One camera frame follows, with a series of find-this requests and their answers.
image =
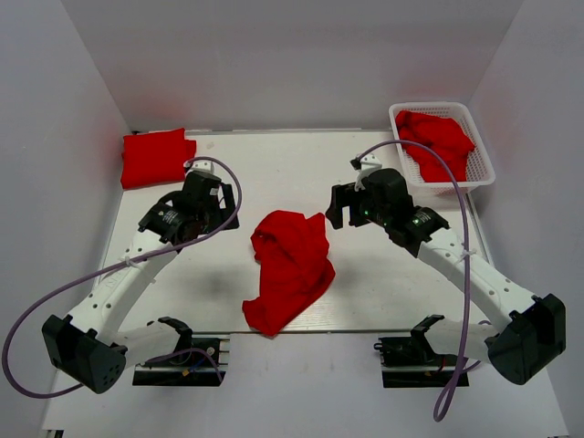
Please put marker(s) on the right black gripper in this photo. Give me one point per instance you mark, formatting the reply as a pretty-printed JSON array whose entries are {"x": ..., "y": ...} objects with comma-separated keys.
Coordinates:
[{"x": 342, "y": 196}]

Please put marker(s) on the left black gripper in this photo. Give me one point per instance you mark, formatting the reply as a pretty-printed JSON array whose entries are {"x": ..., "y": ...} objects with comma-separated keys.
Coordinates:
[{"x": 224, "y": 213}]

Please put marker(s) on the red t shirt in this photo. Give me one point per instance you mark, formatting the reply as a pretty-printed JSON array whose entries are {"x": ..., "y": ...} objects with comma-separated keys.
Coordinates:
[
  {"x": 155, "y": 158},
  {"x": 293, "y": 253}
]

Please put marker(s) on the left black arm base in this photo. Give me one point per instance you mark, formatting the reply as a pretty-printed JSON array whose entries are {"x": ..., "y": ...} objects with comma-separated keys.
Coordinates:
[{"x": 197, "y": 361}]

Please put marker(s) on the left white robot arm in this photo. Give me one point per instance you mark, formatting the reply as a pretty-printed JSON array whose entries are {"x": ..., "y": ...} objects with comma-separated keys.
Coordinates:
[{"x": 88, "y": 344}]

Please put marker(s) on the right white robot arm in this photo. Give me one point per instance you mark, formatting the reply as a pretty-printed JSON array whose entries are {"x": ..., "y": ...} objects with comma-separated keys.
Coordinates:
[{"x": 524, "y": 332}]

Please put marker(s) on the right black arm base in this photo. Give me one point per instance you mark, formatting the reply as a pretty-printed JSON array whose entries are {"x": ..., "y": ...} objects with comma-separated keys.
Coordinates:
[{"x": 408, "y": 362}]

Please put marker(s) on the red shirts in basket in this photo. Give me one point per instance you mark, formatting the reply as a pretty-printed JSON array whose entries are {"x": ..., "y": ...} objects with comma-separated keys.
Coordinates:
[{"x": 442, "y": 135}]

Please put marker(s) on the folded red t shirt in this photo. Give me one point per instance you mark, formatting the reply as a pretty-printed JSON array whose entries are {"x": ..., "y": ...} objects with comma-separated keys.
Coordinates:
[{"x": 155, "y": 158}]

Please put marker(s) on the white plastic basket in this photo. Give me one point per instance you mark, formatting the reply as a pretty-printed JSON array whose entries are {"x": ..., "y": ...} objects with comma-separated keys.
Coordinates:
[{"x": 479, "y": 170}]

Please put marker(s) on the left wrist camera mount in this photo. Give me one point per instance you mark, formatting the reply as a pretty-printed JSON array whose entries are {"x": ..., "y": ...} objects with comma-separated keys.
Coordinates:
[{"x": 196, "y": 165}]

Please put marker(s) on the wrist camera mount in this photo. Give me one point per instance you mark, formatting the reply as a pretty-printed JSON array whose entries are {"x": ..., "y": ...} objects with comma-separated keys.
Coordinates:
[
  {"x": 365, "y": 166},
  {"x": 196, "y": 165}
]

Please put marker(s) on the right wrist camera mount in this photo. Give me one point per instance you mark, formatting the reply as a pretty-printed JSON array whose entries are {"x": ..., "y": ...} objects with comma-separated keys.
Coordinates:
[{"x": 365, "y": 166}]

